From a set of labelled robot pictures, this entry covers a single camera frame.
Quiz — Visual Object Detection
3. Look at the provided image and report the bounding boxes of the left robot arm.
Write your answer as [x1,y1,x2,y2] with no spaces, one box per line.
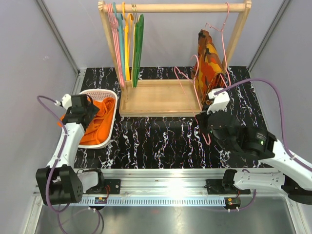
[35,94,106,209]

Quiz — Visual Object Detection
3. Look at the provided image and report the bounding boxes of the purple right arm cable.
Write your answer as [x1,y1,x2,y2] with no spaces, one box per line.
[214,78,312,213]

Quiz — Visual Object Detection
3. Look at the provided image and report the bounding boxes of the white slotted cable duct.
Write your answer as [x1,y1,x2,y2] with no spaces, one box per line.
[75,196,225,207]

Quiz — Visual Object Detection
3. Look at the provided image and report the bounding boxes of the wooden clothes rack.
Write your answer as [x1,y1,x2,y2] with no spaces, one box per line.
[98,0,252,117]

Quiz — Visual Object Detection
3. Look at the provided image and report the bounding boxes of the thin gold wire hanger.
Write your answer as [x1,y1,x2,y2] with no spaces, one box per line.
[126,3,140,81]

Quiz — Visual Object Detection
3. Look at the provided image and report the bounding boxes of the camouflage orange trousers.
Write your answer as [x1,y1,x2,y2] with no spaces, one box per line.
[192,29,225,105]

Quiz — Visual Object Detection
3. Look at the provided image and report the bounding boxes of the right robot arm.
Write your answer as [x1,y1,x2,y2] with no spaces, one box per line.
[196,111,312,205]

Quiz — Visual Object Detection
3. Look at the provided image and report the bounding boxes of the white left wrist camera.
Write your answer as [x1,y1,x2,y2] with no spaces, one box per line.
[55,94,72,110]

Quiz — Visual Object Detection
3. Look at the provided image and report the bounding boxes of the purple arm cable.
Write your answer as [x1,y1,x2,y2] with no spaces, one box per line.
[214,78,312,213]
[36,95,105,234]

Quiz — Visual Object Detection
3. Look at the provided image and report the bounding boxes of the pink hanger on rack left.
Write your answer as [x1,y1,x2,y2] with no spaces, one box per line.
[107,3,124,88]

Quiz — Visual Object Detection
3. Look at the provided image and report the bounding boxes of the green hanger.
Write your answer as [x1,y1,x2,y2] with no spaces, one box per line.
[132,14,144,88]

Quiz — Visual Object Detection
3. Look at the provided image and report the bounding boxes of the pink wire hanger with camouflage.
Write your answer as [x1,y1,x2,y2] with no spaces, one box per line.
[205,2,232,87]

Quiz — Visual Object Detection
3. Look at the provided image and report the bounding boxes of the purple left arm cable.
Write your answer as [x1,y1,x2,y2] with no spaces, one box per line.
[36,95,105,234]

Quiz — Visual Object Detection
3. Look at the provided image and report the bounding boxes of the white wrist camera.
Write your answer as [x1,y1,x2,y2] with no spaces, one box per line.
[207,88,230,114]
[55,94,72,110]

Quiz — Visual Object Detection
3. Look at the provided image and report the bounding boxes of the white perforated plastic basket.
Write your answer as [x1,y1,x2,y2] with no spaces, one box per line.
[79,89,118,149]

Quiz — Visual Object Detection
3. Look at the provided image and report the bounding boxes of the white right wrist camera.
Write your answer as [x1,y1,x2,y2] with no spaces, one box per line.
[207,88,230,114]

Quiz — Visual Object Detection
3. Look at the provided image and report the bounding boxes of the yellow hanger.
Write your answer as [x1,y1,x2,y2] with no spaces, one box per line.
[122,2,135,81]

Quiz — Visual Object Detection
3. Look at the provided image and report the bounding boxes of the teal hanger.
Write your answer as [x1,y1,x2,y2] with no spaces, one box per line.
[113,2,126,80]

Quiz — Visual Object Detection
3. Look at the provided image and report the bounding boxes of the aluminium front rail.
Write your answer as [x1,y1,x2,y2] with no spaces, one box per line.
[31,168,298,195]

